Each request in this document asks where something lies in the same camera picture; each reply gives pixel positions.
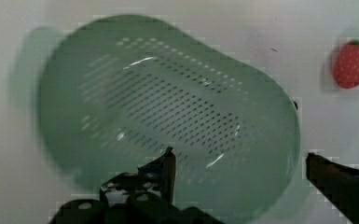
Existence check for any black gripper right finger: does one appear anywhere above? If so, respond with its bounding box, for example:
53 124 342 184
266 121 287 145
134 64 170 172
306 153 359 224

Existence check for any green plastic strainer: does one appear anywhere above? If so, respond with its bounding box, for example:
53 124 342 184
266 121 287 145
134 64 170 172
9 14 302 224

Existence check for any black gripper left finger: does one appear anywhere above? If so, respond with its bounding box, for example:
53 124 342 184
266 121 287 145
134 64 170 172
48 147 224 224

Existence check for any red toy strawberry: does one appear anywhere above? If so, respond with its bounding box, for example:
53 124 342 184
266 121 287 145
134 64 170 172
333 39 359 89

